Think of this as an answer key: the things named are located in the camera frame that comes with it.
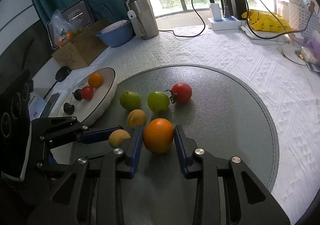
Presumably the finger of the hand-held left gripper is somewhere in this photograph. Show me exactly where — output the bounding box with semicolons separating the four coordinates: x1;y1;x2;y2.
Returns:
35;151;75;174
32;116;124;149

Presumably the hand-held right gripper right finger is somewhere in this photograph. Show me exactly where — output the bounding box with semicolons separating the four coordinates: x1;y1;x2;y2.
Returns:
174;124;292;225

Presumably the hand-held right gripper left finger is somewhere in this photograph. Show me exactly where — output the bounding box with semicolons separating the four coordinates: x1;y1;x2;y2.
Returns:
26;125;145;225

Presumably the small yellow fruit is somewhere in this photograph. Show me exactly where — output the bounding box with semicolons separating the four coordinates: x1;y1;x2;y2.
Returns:
108;129;131;148
127;109;147;129

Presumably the small orange mandarin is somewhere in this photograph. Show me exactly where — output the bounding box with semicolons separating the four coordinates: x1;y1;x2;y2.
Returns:
143;118;174;154
88;73;104;88

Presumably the white plate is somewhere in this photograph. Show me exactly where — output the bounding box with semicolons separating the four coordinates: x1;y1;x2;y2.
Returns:
56;67;118;127

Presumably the dark cherry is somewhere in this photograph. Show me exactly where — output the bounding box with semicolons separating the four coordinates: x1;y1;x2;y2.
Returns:
63;103;75;115
72;84;85;101

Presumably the red cherry tomato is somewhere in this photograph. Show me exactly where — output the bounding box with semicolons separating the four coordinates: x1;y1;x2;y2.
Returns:
80;86;94;101
164;83;193;104

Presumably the small green fruit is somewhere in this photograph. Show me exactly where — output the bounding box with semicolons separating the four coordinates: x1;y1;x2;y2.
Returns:
119;90;142;111
147;91;170;114

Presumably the light blue printed box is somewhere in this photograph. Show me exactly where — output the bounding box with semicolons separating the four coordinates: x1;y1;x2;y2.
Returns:
27;91;47;119

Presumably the black smartphone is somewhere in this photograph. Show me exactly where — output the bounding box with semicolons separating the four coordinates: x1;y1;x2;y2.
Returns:
39;92;61;119

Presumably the grey round mat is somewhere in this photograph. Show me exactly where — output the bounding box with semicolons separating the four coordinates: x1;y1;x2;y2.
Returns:
71;64;280;225

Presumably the cardboard box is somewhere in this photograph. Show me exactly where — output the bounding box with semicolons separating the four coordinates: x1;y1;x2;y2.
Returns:
51;19;113;71

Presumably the blue bowl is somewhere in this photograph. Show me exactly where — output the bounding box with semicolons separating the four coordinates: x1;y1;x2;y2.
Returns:
95;20;134;48

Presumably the plastic bag of oranges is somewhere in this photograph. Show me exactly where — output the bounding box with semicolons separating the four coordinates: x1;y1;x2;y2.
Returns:
51;9;85;46

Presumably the white textured tablecloth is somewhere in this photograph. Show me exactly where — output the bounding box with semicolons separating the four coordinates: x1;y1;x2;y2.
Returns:
32;24;320;225

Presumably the pink bowl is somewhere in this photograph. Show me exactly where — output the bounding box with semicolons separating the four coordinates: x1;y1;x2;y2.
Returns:
101;20;129;34

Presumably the black tablet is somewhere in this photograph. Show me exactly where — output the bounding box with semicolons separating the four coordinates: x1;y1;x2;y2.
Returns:
47;0;95;49

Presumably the steel tumbler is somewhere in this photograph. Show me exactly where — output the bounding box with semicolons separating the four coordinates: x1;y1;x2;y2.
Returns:
125;0;160;41

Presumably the white power strip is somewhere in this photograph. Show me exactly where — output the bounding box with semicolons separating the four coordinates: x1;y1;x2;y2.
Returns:
207;15;247;31

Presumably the white charger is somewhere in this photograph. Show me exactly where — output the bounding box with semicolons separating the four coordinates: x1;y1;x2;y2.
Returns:
209;3;222;20

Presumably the black charger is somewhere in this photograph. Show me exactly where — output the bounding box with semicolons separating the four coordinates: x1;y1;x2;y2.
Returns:
230;0;247;19

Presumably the yellow printed bag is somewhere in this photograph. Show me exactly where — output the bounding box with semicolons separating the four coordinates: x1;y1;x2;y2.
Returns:
241;9;295;34

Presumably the purple cloth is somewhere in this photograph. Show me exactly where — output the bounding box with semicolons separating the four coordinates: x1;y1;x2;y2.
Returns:
302;38;320;52

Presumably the white plastic basket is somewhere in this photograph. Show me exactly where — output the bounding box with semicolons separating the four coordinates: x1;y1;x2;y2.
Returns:
288;2;320;41

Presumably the black power cable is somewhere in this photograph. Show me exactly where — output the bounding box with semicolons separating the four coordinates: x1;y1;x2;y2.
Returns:
224;0;320;40

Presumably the thin charger cable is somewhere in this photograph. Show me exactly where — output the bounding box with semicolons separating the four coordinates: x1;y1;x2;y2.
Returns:
159;0;213;38

